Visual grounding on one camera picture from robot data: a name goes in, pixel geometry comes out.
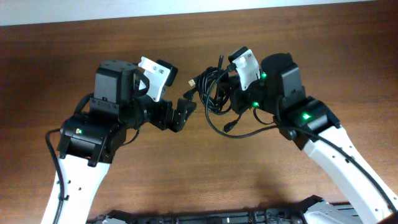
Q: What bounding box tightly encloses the black USB cable bundle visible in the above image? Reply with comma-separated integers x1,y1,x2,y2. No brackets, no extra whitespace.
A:
182,54,245,134

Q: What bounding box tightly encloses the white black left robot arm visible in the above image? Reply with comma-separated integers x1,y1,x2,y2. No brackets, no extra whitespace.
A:
42,57,197,223

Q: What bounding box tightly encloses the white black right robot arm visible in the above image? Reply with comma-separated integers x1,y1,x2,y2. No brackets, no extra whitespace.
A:
228,48,397,223

